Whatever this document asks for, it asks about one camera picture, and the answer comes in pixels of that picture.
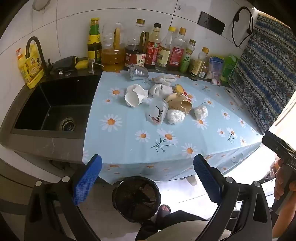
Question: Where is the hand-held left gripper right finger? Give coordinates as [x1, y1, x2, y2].
[193, 154, 273, 241]

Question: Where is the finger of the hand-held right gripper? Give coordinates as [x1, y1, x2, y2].
[262, 131, 296, 160]

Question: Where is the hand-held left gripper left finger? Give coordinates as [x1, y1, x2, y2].
[24, 154, 103, 241]

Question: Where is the black bagged trash bin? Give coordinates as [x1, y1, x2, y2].
[112, 176, 161, 223]

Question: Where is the white paper ball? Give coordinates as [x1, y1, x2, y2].
[167, 109, 185, 124]
[194, 105, 208, 120]

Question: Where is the brown crushed paper cup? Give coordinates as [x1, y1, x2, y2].
[165, 93, 193, 114]

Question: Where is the clear printed plastic cup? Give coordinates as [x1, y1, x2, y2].
[145, 97, 169, 126]

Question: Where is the white crushed paper cup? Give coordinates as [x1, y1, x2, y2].
[124, 91, 140, 107]
[126, 84, 149, 99]

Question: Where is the yellow red snack wrapper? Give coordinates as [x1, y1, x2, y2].
[173, 84, 192, 102]

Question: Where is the silver foil bag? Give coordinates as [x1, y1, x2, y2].
[128, 64, 149, 81]

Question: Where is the person's right forearm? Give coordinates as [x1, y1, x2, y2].
[274, 209, 296, 235]

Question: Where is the person's right hand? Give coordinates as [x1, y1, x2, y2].
[274, 160, 286, 200]

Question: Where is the person's leg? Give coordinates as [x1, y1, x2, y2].
[135, 210, 232, 241]

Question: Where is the blue daisy print tablecloth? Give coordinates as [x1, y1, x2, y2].
[82, 70, 263, 184]

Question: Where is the person's foot in slipper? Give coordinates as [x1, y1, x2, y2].
[155, 204, 172, 224]

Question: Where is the metal sink drain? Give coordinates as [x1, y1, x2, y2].
[60, 117, 76, 131]

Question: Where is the blue patterned cloth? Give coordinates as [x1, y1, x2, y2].
[228, 13, 296, 136]

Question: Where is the black sink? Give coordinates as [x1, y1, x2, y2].
[10, 74, 102, 139]

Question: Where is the green packet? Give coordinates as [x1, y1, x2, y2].
[220, 55, 238, 85]

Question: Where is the blue white packet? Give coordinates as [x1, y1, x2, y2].
[208, 56, 225, 80]

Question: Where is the small yellow label bottle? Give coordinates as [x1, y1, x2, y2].
[190, 47, 210, 80]

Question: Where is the soap dispenser pump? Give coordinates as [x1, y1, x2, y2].
[88, 59, 104, 73]

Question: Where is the black sponge holder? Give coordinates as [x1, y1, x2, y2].
[50, 56, 78, 75]

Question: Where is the green label oil bottle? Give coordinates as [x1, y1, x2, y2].
[179, 39, 196, 74]

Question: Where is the yellow dish soap bottle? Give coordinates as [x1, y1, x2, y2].
[16, 44, 45, 89]

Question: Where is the clear cooking oil jug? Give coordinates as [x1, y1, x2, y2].
[101, 23, 126, 72]

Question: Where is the yellow cap bottle red label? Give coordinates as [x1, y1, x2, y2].
[168, 27, 187, 71]

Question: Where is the dark jug red label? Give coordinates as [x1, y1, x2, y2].
[125, 19, 149, 69]

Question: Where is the clear bottle beige label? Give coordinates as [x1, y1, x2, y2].
[155, 26, 176, 71]

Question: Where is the green label dark bottle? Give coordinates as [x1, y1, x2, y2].
[87, 18, 102, 64]

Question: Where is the black faucet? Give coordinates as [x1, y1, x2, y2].
[25, 36, 51, 77]

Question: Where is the dark sauce bottle black cap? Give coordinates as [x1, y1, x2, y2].
[145, 23, 162, 69]

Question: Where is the black power cable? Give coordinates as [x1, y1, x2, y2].
[232, 6, 254, 48]

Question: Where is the black wall outlet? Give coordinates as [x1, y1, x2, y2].
[197, 11, 226, 36]

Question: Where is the round wall hook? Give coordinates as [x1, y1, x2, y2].
[32, 0, 51, 11]

